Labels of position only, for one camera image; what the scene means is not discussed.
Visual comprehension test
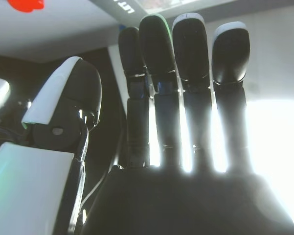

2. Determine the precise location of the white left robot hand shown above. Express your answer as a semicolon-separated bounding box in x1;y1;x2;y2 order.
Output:
0;13;294;235

